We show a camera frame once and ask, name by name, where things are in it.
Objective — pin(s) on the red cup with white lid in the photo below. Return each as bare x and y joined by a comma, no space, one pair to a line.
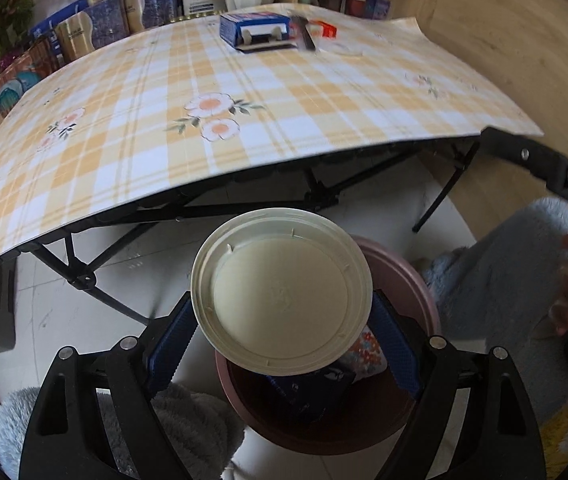
356,4

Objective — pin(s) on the small red orange box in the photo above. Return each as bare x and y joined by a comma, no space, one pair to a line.
325,29

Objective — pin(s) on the dark shiny packet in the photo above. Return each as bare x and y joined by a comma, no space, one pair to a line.
305,32

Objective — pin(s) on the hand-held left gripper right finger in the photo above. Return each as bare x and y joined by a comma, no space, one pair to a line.
394,350

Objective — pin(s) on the blue carton box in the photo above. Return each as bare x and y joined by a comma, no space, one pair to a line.
256,27

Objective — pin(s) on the person's right leg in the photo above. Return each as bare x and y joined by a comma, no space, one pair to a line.
494,285

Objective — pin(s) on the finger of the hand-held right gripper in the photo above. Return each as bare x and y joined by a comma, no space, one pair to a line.
519,152

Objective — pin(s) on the blue flat carton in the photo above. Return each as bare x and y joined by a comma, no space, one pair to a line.
56,17

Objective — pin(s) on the person's leg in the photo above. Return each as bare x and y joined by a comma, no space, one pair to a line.
494,285
188,425

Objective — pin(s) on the blue purple small box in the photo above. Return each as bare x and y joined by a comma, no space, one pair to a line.
378,7

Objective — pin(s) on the person's left leg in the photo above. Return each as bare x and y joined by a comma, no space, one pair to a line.
188,425

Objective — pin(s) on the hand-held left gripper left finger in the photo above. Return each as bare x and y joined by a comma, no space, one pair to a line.
173,355

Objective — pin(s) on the cream round plastic lid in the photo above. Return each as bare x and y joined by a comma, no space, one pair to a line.
279,290

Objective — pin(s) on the folding table with checked cloth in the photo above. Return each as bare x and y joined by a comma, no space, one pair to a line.
138,125

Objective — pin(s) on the maroon plastic bin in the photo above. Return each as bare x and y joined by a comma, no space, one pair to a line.
284,430

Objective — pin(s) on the black folding table frame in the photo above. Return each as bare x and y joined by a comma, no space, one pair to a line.
83,280

